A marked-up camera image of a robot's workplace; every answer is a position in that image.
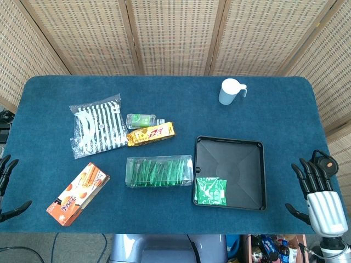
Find wooden crate of snacks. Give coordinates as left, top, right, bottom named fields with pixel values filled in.
left=240, top=234, right=312, bottom=263

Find clear box green packets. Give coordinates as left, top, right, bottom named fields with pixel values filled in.
left=125, top=155, right=195, bottom=188

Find black floor cable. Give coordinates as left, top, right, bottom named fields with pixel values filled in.
left=0, top=245, right=45, bottom=263

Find green snack packet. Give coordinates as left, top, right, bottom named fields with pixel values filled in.
left=194, top=177, right=228, bottom=205

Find black square plastic tray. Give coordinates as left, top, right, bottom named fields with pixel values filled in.
left=193, top=135, right=268, bottom=211

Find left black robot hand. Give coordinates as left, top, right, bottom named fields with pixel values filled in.
left=0, top=155, right=33, bottom=223

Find striped pouch in clear bag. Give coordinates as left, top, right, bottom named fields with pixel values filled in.
left=69, top=93, right=129, bottom=160

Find small clear green-label bottle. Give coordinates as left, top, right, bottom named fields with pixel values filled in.
left=126, top=113, right=166, bottom=130

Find blue-grey robot torso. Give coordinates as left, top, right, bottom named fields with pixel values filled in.
left=109, top=233, right=228, bottom=263

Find blue felt table cover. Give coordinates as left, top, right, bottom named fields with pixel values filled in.
left=0, top=75, right=343, bottom=235

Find dark equipment beside table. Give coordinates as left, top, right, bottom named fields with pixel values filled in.
left=0, top=108, right=15, bottom=144

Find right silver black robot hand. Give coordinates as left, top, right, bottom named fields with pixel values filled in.
left=285, top=157, right=348, bottom=238

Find white mug with handle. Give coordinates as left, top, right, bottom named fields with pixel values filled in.
left=218, top=78, right=248, bottom=106

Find black round device orange button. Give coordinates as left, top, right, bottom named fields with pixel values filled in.
left=311, top=149, right=339, bottom=179

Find blue floor cable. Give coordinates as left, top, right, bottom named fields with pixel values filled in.
left=50, top=233, right=60, bottom=263

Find gold snack bar package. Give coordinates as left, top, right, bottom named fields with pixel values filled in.
left=126, top=121, right=176, bottom=147

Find orange biscuit box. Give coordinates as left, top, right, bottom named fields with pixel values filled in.
left=46, top=162, right=111, bottom=227

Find woven rattan folding screen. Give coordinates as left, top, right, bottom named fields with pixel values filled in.
left=0, top=0, right=351, bottom=198

